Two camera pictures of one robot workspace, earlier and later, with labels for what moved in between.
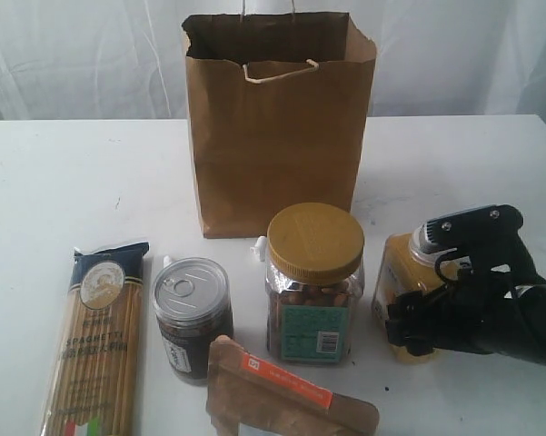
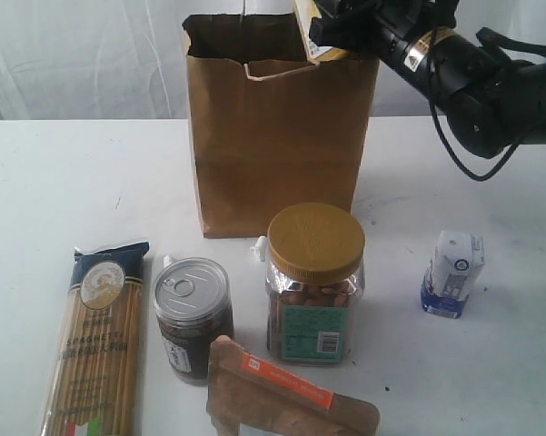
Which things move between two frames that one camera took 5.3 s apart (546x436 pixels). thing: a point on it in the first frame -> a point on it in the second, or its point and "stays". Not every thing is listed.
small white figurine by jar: [260, 247] stays
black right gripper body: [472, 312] -> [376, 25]
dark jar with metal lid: [193, 305] stays
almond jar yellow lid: [313, 280] stays
